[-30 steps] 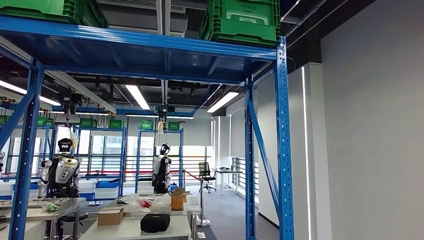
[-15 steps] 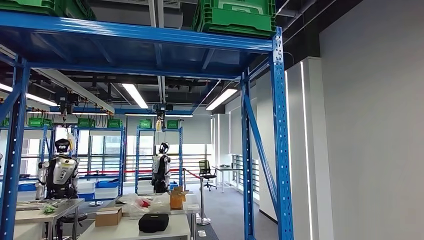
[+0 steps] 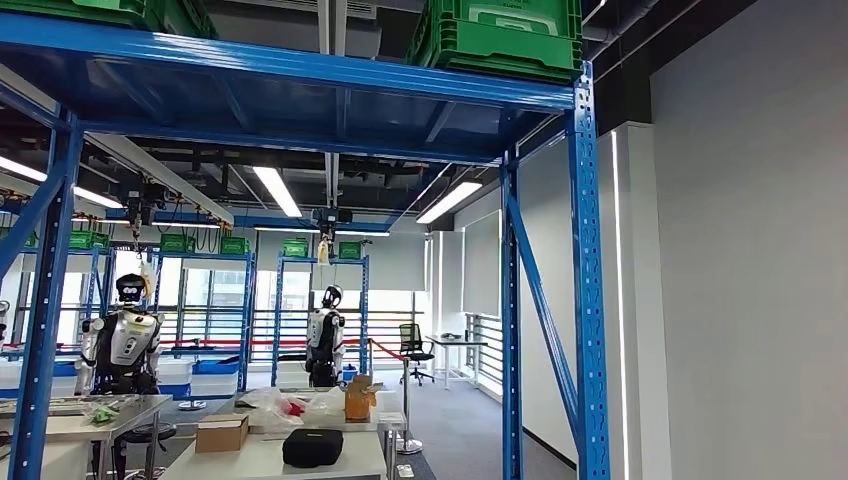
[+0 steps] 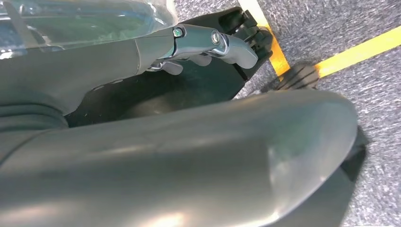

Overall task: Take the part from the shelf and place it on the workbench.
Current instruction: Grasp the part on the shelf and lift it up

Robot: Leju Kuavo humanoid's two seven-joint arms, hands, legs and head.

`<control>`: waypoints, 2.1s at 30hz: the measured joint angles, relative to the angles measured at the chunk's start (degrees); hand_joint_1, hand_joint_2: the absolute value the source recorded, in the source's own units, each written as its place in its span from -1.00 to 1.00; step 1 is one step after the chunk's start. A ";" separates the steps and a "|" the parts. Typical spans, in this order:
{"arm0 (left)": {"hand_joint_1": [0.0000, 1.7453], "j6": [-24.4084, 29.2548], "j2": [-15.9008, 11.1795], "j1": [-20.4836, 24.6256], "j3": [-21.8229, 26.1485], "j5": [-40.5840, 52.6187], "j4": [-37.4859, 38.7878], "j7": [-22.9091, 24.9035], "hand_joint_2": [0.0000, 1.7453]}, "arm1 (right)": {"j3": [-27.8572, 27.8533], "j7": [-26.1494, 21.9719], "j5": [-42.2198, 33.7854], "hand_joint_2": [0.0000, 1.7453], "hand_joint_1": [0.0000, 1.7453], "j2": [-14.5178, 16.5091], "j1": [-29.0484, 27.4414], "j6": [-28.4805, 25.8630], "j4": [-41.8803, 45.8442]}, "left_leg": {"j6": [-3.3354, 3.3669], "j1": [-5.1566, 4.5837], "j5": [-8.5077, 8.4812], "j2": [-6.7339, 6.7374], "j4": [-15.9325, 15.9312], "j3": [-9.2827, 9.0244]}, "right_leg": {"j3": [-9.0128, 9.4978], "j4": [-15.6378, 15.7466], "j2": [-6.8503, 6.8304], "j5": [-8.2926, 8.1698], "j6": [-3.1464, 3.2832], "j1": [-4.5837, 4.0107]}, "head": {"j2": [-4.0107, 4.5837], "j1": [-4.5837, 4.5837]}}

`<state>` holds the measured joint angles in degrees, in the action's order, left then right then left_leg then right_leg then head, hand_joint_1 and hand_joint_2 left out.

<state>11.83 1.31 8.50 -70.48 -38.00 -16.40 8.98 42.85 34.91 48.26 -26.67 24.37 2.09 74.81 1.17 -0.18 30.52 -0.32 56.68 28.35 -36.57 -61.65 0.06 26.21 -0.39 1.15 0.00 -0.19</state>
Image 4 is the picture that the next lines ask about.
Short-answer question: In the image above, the black ribbed rubber caster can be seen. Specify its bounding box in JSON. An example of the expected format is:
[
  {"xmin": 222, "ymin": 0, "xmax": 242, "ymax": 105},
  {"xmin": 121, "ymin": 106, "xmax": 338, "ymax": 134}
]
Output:
[{"xmin": 274, "ymin": 62, "xmax": 321, "ymax": 92}]

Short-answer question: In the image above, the black robot foot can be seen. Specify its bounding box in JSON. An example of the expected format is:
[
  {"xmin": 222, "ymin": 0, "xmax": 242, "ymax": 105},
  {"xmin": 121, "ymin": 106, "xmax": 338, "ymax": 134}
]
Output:
[{"xmin": 64, "ymin": 6, "xmax": 274, "ymax": 128}]

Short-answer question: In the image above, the yellow floor tape strip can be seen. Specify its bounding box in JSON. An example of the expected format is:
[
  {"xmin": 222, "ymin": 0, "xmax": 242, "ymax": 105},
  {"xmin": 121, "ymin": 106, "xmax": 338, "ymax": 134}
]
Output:
[
  {"xmin": 314, "ymin": 25, "xmax": 401, "ymax": 79},
  {"xmin": 237, "ymin": 0, "xmax": 291, "ymax": 79}
]

